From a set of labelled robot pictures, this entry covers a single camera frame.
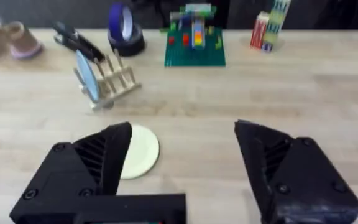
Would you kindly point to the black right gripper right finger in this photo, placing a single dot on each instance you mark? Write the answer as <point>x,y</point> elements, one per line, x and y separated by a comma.
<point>297,180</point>

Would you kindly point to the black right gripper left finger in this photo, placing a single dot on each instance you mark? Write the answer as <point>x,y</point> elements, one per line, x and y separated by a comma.
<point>73,174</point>

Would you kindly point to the small wooden peg rack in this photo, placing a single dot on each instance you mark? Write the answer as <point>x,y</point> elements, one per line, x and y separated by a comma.
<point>113,82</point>

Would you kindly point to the pale green round plate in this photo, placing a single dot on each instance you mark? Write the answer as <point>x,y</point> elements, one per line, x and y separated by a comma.
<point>141,152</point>

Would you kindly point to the light blue round plate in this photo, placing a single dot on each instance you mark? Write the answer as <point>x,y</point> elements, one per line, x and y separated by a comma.
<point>87,76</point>

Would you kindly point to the black hand tool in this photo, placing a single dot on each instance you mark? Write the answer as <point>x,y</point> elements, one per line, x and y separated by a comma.
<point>76,42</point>

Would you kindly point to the black tape roll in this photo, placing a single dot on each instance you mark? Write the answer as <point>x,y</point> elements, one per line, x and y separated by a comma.
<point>129,42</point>

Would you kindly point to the striped toy block stack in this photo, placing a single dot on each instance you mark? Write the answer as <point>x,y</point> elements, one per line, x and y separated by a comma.
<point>269,26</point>

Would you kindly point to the blue tape roll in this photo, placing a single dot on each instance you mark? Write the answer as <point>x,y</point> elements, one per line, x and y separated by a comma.
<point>121,22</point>

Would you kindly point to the green board with toy blocks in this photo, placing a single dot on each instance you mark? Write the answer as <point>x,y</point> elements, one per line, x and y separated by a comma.
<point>195,40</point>

